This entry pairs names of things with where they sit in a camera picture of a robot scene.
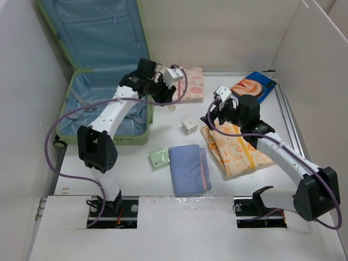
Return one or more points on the blue cloth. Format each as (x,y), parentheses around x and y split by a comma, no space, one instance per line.
(189,170)

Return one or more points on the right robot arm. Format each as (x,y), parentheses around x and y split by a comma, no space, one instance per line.
(317,191)

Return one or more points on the orange patterned garment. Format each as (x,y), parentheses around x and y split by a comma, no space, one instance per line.
(235,155)

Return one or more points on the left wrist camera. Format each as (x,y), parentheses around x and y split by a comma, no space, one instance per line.
(172,75)

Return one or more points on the green suitcase blue lining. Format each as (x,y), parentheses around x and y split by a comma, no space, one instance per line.
(103,41)

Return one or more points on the blue orange ear print bag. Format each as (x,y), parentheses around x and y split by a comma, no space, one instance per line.
(255,84)

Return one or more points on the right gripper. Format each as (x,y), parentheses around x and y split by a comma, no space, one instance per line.
(220,111)

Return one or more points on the green box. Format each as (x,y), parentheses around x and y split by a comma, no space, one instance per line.
(159,158)

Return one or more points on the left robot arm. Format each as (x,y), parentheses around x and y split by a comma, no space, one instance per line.
(95,141)

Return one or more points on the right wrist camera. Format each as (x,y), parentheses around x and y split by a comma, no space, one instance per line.
(223,93)

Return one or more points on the gold perfume bottle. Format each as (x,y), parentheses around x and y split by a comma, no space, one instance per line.
(171,107)

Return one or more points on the pink patterned folded garment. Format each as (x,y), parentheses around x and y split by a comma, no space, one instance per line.
(195,89)

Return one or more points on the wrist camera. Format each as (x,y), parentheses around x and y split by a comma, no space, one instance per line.
(223,93)
(172,75)

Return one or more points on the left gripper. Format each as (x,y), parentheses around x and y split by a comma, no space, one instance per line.
(166,97)

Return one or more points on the small white box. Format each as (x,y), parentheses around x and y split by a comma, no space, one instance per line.
(189,126)

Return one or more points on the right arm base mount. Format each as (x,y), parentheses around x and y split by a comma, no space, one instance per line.
(250,214)

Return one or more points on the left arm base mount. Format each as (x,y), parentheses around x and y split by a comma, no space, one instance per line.
(126,218)

